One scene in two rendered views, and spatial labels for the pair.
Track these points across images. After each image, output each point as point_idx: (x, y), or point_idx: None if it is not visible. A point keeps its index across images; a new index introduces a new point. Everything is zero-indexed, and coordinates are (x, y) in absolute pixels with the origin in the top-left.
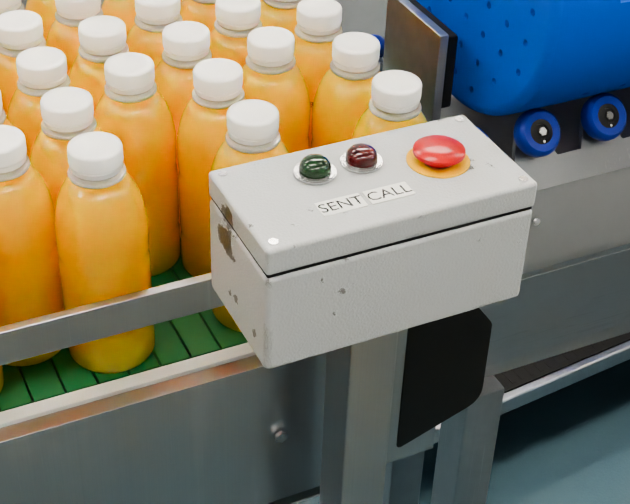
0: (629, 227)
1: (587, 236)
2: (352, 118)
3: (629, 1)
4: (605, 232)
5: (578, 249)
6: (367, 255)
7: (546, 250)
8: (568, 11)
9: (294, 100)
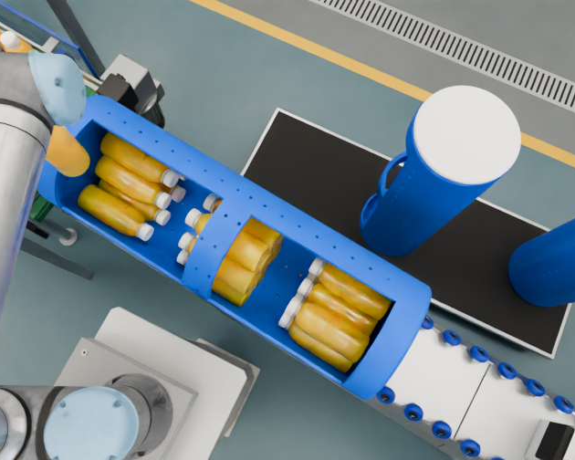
0: (120, 246)
1: (105, 236)
2: None
3: (64, 210)
4: (111, 241)
5: (102, 236)
6: None
7: (91, 228)
8: (41, 195)
9: None
